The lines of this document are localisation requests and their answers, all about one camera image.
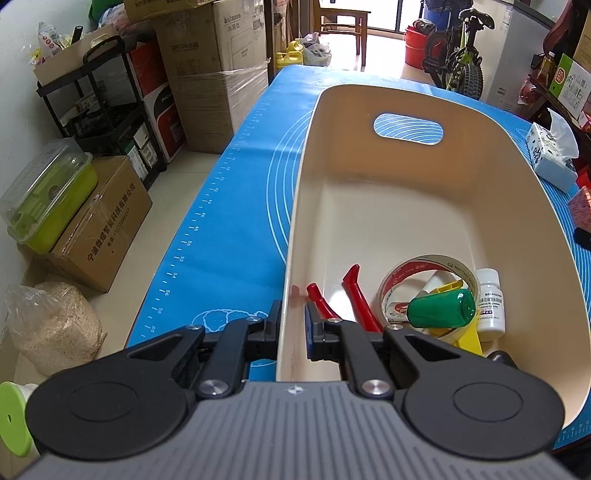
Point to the green and black bicycle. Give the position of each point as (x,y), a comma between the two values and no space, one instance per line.
(461,69)

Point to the blue barrel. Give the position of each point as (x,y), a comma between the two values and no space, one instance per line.
(438,14)

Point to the green plastic bottle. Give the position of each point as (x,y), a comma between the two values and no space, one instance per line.
(441,309)

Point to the yellow plastic tool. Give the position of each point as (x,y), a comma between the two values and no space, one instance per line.
(468,344)

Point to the plain cardboard box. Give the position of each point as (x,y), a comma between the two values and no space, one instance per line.
(161,7)

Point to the yellow jug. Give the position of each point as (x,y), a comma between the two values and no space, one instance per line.
(288,61)
(295,46)

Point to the orange drink bottle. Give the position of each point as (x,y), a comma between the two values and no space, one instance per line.
(546,69)

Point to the red and white appliance box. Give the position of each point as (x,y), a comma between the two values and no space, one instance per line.
(164,120)

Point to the green and white box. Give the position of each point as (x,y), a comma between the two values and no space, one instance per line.
(575,83)

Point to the red bucket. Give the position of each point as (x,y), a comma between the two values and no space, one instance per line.
(418,48)

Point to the large printed cardboard box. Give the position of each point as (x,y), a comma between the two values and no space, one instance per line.
(207,37)

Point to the plastic bag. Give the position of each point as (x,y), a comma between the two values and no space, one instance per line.
(316,50)

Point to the white chest freezer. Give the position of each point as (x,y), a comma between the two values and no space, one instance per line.
(517,60)

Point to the blue patterned tissue box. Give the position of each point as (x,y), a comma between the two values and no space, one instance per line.
(549,157)

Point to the clear tape roll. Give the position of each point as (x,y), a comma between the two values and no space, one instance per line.
(397,281)

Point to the wooden chair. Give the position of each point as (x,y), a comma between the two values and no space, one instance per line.
(344,16)

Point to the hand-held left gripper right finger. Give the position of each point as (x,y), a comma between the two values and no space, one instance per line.
(309,339)

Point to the brown printed cardboard box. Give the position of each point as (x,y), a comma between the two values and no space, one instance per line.
(101,230)

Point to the white pill bottle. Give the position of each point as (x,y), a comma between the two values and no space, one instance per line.
(490,304)

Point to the dark flat object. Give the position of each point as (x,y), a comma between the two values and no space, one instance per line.
(584,237)

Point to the white container with green lid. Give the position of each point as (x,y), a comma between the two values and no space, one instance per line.
(11,415)

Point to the beige plastic storage bin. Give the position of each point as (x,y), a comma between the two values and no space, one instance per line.
(392,212)

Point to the red paper bag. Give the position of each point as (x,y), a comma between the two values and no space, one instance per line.
(147,64)

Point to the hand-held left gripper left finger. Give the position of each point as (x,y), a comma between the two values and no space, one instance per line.
(272,333)

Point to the black shelf rack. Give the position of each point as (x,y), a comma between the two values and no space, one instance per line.
(111,124)

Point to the plastic-wrapped cardboard box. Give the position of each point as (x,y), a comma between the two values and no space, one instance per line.
(221,106)

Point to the blue silicone mat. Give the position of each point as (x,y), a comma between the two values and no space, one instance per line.
(235,207)

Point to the clear bag of grain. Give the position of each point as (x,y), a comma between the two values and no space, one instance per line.
(55,332)

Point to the green container with clear lid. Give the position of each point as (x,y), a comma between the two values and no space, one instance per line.
(51,207)

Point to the white snack bag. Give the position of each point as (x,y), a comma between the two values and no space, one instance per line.
(48,37)

